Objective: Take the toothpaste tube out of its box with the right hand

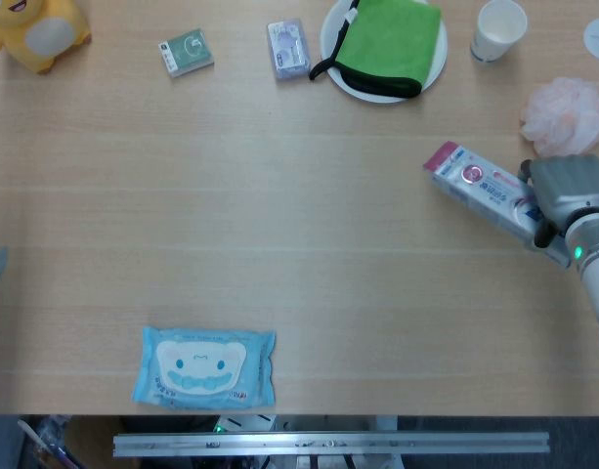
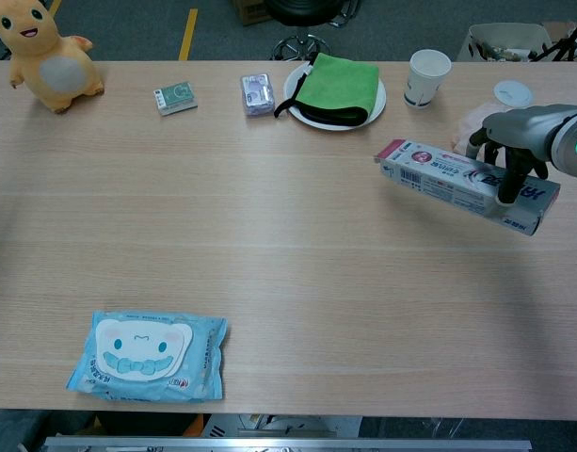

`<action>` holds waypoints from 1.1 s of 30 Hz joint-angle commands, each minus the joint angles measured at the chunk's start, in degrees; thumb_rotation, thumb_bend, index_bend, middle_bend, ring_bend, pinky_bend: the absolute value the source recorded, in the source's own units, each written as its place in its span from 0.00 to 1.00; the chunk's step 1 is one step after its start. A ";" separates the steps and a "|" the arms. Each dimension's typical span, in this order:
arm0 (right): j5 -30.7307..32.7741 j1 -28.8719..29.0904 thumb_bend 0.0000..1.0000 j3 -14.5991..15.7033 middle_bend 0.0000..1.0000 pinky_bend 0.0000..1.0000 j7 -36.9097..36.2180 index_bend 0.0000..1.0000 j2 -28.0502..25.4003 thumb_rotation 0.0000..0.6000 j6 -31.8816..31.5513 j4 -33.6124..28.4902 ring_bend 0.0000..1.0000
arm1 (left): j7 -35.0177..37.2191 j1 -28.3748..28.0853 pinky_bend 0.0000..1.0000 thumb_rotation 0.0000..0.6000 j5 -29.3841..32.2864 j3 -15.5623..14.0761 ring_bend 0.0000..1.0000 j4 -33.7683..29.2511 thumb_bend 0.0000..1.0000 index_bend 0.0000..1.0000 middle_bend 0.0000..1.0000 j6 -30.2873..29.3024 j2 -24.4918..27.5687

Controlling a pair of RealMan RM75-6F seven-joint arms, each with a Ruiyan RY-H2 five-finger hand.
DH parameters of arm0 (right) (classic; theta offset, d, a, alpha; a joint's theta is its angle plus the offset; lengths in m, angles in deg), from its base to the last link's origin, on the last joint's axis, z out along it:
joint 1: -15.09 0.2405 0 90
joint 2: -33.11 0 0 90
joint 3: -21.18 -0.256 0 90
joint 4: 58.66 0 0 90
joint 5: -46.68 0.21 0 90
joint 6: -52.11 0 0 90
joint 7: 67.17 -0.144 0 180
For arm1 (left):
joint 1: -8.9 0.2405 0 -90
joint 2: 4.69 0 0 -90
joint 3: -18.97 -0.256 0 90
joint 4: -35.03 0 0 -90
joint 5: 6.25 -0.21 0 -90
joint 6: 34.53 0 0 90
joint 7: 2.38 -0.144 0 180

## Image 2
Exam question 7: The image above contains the green cloth with black edge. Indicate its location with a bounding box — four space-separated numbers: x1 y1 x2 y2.
273 52 380 127

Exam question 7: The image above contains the white storage bin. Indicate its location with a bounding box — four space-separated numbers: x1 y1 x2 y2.
457 22 555 63

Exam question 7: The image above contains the blue wet wipes pack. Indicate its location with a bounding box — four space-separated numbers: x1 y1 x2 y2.
65 309 229 404

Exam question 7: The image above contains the white paper cup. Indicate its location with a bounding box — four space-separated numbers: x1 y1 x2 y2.
403 49 453 109

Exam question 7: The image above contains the white pink toothpaste box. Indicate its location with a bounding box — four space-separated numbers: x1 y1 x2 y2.
373 138 562 237

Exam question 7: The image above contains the white round lid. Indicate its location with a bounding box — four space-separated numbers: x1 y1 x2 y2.
492 79 535 108

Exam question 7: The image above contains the white round plate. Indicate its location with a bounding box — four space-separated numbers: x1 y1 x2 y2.
282 61 388 131

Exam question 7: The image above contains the small green card box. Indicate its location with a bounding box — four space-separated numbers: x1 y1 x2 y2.
152 81 199 117

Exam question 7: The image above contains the black office chair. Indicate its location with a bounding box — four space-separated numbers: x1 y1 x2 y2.
263 0 360 61

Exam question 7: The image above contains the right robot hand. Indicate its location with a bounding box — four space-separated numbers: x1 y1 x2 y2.
465 104 568 206

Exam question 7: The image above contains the pink mesh bath sponge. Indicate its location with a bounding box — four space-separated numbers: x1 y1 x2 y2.
450 103 511 153

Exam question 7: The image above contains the yellow dragon plush toy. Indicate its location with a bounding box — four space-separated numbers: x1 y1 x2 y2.
0 0 105 115

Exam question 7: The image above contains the small purple packet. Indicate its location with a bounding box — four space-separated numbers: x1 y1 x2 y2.
240 73 276 119

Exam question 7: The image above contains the black tripod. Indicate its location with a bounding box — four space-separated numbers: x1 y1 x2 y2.
527 8 577 63

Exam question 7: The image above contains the aluminium profile rail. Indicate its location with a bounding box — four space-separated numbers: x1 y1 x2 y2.
42 435 533 452

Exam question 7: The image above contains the brown cardboard box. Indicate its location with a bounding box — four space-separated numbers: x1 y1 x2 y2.
231 0 273 25

